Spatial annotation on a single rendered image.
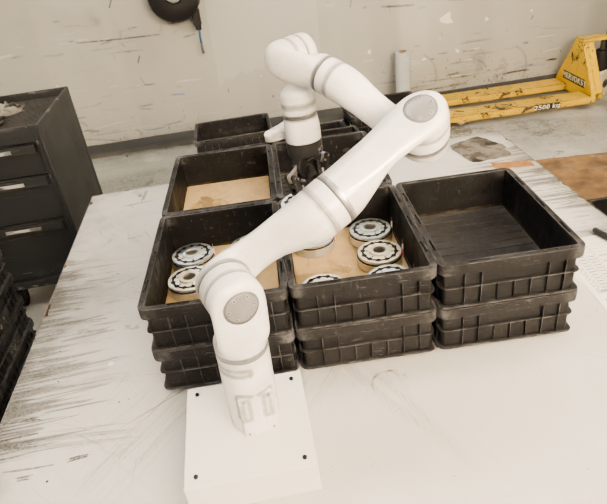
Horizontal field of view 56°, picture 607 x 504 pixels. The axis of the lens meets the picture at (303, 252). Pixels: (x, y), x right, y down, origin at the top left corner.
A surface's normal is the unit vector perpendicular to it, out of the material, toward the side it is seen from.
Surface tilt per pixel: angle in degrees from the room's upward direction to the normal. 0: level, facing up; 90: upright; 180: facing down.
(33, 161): 90
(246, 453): 2
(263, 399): 92
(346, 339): 90
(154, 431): 0
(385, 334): 90
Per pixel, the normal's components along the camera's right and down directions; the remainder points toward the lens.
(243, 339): 0.44, 0.46
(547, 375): -0.11, -0.84
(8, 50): 0.14, 0.51
